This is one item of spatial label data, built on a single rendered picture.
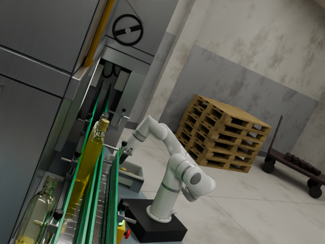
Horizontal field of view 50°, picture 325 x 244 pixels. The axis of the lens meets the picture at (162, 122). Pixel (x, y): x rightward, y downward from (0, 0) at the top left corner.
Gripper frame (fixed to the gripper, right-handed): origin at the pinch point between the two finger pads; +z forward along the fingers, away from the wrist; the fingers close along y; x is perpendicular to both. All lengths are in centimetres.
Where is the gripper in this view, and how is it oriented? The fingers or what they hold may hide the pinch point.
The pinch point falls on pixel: (120, 158)
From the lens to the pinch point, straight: 189.9
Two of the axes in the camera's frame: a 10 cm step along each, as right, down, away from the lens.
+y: 1.1, 3.0, -9.5
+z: -6.3, 7.6, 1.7
